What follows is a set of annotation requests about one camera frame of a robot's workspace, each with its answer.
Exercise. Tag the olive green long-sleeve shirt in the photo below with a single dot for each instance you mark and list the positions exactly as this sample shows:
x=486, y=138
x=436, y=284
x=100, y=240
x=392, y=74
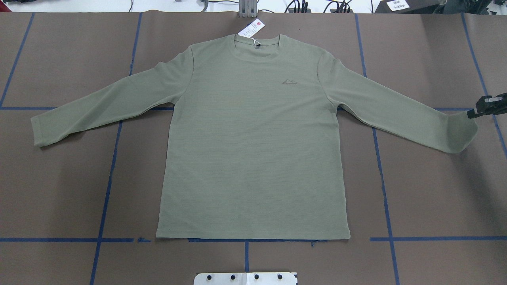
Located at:
x=254, y=144

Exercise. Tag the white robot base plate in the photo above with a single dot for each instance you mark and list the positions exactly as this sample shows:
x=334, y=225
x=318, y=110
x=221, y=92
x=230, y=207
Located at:
x=246, y=278

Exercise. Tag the aluminium frame post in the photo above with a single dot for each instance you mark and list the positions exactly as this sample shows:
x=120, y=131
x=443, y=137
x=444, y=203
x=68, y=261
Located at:
x=247, y=8

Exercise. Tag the white paper hang tag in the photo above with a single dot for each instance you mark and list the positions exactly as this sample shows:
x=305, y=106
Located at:
x=251, y=29

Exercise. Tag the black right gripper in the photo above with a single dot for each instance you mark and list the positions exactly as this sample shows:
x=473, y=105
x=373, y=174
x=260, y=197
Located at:
x=490, y=105

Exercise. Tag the black labelled box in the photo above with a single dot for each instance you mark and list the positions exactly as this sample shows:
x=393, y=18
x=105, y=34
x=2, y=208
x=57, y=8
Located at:
x=407, y=6

